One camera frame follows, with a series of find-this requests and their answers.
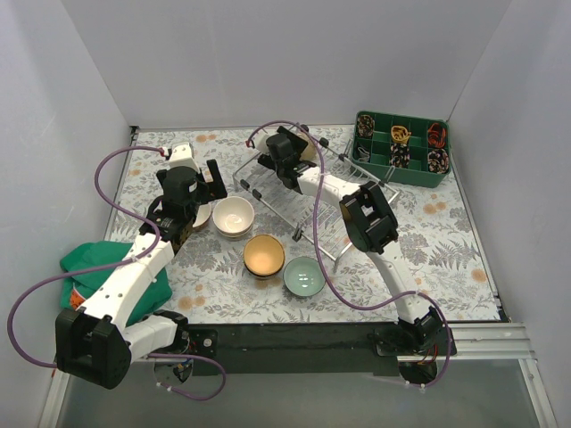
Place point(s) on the black pink floral rolled tie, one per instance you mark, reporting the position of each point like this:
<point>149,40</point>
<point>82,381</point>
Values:
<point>438,161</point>

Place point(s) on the olive beige plain bowl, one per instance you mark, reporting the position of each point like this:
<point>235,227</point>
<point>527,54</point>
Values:
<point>309,153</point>

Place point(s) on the black white floral rolled tie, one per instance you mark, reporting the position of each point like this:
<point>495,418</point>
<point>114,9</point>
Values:
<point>399,156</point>

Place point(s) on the orange navy striped rolled tie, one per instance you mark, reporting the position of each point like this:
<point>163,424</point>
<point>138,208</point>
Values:
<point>436,135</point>

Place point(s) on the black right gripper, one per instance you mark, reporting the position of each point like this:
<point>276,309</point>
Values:
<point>293,139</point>

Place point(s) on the beige floral bowl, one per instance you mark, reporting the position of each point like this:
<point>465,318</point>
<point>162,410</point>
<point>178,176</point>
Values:
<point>235,236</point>

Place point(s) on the green folded garment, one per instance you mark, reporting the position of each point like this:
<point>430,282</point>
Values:
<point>76,289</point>

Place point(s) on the beige bowl white flower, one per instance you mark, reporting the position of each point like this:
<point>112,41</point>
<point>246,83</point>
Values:
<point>233,214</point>

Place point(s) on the red ceramic bowl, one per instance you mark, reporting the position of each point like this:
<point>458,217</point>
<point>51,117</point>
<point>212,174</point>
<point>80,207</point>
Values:
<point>202,217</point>

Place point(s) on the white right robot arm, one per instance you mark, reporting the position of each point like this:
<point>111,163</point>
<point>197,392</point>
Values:
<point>370,225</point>

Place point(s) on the green divided plastic box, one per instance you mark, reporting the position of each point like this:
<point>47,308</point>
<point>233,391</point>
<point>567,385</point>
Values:
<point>379,147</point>

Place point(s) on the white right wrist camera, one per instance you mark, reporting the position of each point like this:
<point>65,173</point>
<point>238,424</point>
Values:
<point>259,144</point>

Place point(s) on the pale green ribbed bowl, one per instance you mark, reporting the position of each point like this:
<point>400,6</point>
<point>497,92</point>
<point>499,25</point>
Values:
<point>303,277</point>

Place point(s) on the dark yellow patterned rolled tie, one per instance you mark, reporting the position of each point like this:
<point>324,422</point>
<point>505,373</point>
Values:
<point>365,126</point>

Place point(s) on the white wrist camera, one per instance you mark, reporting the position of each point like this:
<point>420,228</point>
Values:
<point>259,144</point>
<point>181,155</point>

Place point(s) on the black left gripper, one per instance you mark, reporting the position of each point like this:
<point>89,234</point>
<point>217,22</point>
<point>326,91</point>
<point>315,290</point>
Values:
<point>207,188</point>

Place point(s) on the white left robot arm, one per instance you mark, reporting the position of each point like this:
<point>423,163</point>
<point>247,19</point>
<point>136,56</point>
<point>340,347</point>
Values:
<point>95,342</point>

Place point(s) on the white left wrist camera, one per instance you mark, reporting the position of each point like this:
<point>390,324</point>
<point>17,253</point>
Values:
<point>181,155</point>

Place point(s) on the grey folded socks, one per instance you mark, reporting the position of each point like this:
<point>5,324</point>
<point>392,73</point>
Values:
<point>362,155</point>

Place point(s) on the beige bowl bird motif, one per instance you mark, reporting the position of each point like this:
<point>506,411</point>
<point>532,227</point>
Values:
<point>264,255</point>

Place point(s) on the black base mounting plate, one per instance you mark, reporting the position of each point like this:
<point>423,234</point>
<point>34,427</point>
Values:
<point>371,348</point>

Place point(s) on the silver metal dish rack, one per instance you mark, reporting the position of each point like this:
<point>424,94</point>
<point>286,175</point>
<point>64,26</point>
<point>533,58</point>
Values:
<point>297,210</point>

